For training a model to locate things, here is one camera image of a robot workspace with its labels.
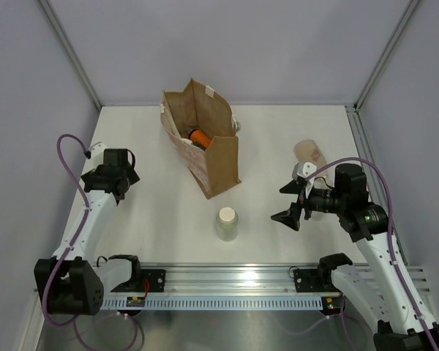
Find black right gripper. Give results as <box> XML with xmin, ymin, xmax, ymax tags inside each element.
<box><xmin>271</xmin><ymin>178</ymin><xmax>346</xmax><ymax>230</ymax></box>

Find white slotted cable duct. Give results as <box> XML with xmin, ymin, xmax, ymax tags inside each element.
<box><xmin>101</xmin><ymin>295</ymin><xmax>323</xmax><ymax>311</ymax></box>

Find aluminium rail frame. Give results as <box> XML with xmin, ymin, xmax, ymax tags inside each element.
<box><xmin>32</xmin><ymin>261</ymin><xmax>431</xmax><ymax>295</ymax></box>

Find beige lotion pump bottle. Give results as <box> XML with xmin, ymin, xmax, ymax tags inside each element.
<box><xmin>294</xmin><ymin>139</ymin><xmax>327</xmax><ymax>170</ymax></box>

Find orange pump bottle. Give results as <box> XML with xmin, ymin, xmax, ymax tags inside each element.
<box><xmin>181</xmin><ymin>128</ymin><xmax>212</xmax><ymax>151</ymax></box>

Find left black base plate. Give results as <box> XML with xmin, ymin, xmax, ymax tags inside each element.
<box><xmin>130</xmin><ymin>269</ymin><xmax>166</xmax><ymax>293</ymax></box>

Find brown canvas tote bag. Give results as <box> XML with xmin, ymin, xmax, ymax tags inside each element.
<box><xmin>160</xmin><ymin>79</ymin><xmax>241</xmax><ymax>199</ymax></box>

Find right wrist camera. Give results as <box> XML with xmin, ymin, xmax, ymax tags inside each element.
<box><xmin>292</xmin><ymin>162</ymin><xmax>317</xmax><ymax>198</ymax></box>

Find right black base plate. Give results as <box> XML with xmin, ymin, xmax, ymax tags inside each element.
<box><xmin>293</xmin><ymin>268</ymin><xmax>336</xmax><ymax>293</ymax></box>

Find clear jar white lid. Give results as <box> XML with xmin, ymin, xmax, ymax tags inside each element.
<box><xmin>215</xmin><ymin>207</ymin><xmax>239</xmax><ymax>242</ymax></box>

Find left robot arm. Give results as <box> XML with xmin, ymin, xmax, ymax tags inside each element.
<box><xmin>34</xmin><ymin>148</ymin><xmax>143</xmax><ymax>317</ymax></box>

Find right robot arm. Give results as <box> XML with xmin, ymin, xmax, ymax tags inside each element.
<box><xmin>271</xmin><ymin>157</ymin><xmax>439</xmax><ymax>350</ymax></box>

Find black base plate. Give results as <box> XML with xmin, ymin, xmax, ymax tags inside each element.
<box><xmin>293</xmin><ymin>268</ymin><xmax>336</xmax><ymax>293</ymax></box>
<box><xmin>130</xmin><ymin>269</ymin><xmax>166</xmax><ymax>293</ymax></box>

